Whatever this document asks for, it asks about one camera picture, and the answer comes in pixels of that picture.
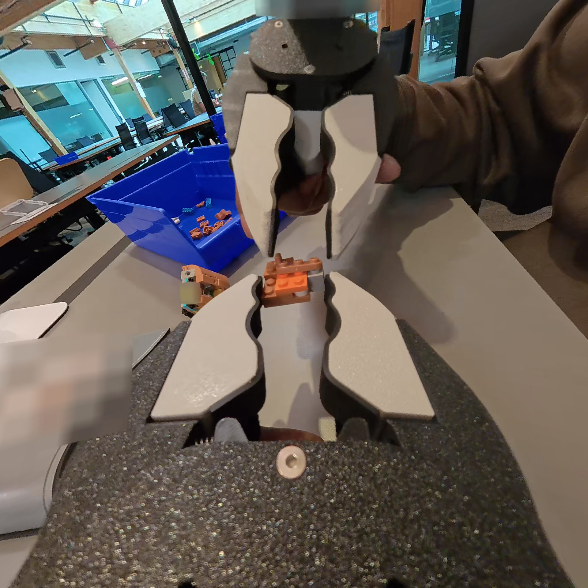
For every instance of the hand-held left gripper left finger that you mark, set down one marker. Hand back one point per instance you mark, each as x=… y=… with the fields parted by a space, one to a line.
x=211 y=367

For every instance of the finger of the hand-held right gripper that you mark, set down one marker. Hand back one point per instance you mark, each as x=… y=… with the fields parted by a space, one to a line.
x=255 y=160
x=353 y=147

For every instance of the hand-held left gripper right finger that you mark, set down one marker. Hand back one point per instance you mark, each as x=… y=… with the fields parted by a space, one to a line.
x=372 y=363

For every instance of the orange brick assembly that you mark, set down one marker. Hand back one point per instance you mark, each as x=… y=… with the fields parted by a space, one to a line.
x=287 y=285

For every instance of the blue storage bin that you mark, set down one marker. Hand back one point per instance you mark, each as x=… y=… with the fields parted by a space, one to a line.
x=219 y=128
x=151 y=220

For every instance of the grey desk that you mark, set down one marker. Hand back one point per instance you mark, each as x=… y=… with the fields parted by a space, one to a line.
x=459 y=321

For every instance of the person's right hand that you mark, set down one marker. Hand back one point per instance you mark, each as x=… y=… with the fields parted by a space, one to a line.
x=305 y=197

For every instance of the black mesh chair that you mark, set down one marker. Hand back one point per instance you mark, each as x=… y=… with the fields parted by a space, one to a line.
x=395 y=50

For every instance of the brick vehicle model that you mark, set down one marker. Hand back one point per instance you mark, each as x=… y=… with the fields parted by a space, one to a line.
x=202 y=289

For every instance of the pile of orange bricks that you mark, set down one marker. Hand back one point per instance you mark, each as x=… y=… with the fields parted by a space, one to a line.
x=209 y=225

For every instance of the black pole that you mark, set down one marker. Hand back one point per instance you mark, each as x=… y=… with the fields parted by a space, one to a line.
x=183 y=46

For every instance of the wood-edged long table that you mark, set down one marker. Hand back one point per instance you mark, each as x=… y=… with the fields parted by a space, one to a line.
x=92 y=170

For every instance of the small blue bin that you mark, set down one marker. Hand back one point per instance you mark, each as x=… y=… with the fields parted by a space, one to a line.
x=66 y=159

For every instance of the person's brown jacket torso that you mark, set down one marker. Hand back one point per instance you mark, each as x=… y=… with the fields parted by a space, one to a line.
x=551 y=275

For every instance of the grey instruction booklet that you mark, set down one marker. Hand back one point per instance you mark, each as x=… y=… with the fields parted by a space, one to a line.
x=23 y=500

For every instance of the clear acrylic box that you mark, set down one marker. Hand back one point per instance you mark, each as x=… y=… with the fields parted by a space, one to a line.
x=23 y=210

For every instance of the wooden chair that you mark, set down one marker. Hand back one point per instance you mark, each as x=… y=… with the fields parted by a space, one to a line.
x=13 y=183

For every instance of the wooden post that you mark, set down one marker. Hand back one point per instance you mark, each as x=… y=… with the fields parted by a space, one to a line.
x=415 y=36

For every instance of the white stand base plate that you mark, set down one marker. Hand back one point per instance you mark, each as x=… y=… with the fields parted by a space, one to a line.
x=27 y=319

